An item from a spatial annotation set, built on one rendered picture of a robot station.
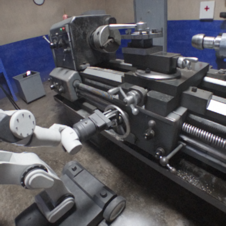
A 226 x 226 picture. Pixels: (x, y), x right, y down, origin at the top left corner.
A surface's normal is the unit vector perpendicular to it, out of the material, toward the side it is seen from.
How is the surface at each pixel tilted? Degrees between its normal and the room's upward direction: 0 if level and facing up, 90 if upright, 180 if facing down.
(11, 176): 90
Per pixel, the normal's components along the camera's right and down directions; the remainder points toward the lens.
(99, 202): -0.55, -0.28
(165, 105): -0.74, 0.42
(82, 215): -0.10, -0.84
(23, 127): 0.91, -0.02
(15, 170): 0.73, 0.29
